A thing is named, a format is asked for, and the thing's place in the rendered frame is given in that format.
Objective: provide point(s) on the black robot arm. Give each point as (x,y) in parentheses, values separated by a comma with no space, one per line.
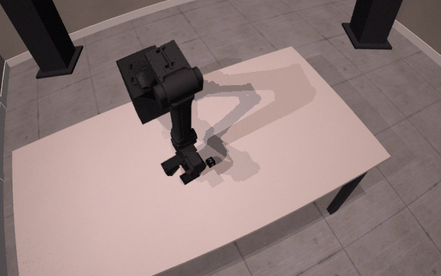
(176,87)

